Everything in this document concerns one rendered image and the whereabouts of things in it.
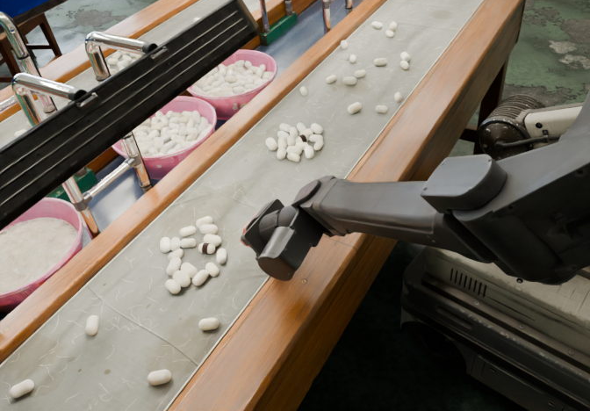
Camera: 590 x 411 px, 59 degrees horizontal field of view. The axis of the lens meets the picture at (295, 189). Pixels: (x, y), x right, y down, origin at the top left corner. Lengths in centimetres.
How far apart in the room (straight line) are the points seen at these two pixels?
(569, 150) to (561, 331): 100
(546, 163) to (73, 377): 77
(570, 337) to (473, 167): 98
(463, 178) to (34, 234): 98
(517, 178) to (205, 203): 82
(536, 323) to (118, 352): 92
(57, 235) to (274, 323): 55
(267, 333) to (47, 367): 36
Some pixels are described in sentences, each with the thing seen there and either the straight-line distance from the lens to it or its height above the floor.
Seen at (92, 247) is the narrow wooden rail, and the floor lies 76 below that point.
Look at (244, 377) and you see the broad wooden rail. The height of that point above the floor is 76.
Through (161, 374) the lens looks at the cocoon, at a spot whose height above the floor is 76.
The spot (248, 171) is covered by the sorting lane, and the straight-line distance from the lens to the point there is 117.
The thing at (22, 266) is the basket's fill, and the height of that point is 74.
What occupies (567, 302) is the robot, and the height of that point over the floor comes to 47.
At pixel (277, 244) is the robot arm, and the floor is 92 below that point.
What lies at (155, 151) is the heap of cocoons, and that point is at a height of 74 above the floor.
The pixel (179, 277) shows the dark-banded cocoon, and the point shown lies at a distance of 96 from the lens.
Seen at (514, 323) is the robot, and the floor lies 36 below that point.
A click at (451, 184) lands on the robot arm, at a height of 120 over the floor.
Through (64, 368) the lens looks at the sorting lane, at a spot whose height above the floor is 74.
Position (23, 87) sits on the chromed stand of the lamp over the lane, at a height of 111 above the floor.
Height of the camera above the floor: 147
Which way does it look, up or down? 41 degrees down
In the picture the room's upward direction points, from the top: 8 degrees counter-clockwise
